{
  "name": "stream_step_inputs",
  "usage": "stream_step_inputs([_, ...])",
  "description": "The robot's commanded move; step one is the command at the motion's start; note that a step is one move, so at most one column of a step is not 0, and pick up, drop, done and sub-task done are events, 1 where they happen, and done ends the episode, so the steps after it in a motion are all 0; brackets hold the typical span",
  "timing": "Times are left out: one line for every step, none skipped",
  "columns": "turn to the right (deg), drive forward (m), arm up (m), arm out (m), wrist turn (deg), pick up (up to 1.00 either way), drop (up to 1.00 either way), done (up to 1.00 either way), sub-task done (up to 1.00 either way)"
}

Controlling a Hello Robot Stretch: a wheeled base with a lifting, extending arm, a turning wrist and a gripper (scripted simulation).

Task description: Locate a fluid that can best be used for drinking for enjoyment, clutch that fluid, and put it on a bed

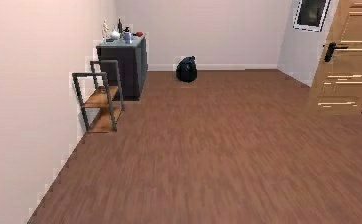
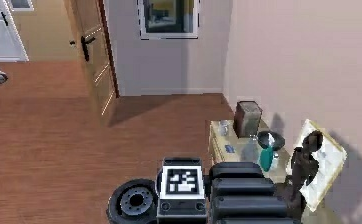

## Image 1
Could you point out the black garbage bag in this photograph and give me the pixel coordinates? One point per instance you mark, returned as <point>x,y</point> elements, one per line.
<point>186,70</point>

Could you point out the dark grey cabinet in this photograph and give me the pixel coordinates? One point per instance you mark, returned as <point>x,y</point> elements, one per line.
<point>129,63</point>

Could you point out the blue spray bottle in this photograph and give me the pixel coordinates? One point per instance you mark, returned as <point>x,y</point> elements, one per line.
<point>127,36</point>

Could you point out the white round teapot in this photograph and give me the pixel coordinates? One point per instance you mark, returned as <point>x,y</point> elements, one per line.
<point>114,34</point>

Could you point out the white statuette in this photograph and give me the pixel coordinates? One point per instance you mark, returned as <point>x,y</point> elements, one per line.
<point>105,28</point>

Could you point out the wooden room door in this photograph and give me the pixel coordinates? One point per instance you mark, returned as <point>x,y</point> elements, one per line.
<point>345,66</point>

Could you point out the wooden shelf with metal frame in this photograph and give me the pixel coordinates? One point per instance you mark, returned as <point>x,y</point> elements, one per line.
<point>102,96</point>

